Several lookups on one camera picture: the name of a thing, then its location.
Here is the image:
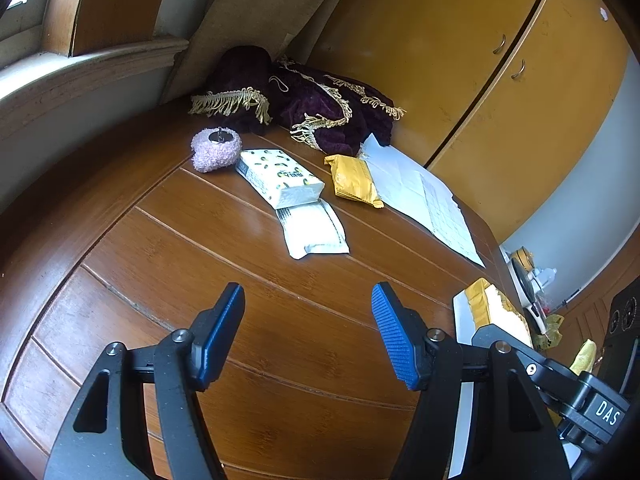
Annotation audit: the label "yellow wooden wardrobe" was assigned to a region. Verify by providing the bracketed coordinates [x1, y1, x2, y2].
[309, 0, 630, 240]

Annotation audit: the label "small yellow foil packet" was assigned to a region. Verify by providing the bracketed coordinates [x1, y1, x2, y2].
[324, 154, 384, 209]

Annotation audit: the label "purple fringed velvet cloth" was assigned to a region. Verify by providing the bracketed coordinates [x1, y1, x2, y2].
[190, 46, 406, 156]

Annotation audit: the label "yellow knotted towel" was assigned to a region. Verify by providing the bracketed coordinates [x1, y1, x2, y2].
[570, 339, 598, 376]

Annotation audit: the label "brown wooden door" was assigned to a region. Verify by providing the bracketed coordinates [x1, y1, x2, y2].
[548, 282, 620, 366]

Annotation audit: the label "pink fluffy ball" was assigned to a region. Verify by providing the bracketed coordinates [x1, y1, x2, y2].
[191, 127, 242, 174]

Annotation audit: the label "white flat sachet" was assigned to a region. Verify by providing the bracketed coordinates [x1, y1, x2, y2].
[276, 198, 349, 260]

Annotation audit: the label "white paper sheets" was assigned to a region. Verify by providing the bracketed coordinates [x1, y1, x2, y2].
[359, 133, 485, 266]

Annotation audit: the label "yellow lined white box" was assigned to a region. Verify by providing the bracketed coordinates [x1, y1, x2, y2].
[449, 278, 533, 479]

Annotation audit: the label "wooden window frame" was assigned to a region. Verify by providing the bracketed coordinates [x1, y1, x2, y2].
[1, 0, 188, 138]

